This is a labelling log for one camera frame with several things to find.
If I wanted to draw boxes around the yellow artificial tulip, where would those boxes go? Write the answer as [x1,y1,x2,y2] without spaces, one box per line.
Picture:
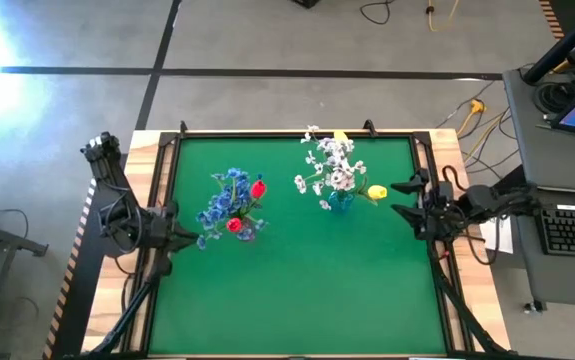
[349,183,389,207]
[332,129,351,151]

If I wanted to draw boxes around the black computer keyboard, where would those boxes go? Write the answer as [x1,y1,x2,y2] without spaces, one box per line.
[536,203,575,259]

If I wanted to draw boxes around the teal embossed glass vase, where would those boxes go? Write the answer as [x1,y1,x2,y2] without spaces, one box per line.
[327,190,356,215]

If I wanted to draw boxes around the black pole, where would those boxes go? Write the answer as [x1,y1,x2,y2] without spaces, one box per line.
[522,0,575,85]

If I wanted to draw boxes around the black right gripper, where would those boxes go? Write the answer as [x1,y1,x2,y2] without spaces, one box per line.
[390,168,463,241]

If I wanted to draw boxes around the grey desk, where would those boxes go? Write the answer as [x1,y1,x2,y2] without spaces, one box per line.
[502,67,575,312]

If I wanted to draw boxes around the orange power plug cable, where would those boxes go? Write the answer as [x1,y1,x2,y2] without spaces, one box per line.
[456,98,488,137]

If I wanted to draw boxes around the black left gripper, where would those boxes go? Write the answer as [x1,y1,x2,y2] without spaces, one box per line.
[139,199,201,279]

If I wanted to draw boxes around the pink ribbed glass vase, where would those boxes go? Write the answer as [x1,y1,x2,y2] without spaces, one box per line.
[236,222,261,244]

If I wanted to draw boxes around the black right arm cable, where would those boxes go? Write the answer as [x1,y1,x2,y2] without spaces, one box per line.
[466,214,502,266]

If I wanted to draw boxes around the black floor cable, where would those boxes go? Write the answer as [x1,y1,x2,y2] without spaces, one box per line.
[359,0,394,25]

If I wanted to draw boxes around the coiled black cable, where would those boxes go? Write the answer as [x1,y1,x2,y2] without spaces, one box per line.
[532,79,575,115]

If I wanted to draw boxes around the white paper sheet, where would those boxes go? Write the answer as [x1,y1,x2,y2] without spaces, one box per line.
[479,217,515,255]

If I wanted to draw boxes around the black table frame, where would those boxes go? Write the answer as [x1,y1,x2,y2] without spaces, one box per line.
[86,119,513,360]

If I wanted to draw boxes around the black hazard-striped base plate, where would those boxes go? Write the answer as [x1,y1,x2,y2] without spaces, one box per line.
[41,152,133,360]

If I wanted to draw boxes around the red artificial tulip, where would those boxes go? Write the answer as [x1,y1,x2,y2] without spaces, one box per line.
[246,178,268,231]
[225,216,251,236]

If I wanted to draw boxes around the blue artificial flower bunch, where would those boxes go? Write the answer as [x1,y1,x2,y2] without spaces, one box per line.
[195,167,269,250]

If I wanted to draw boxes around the yellow floor cable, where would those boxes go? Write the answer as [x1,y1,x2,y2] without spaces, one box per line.
[426,0,461,33]

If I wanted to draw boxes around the grey metal stand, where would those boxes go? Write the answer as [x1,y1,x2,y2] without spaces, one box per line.
[0,215,50,351]

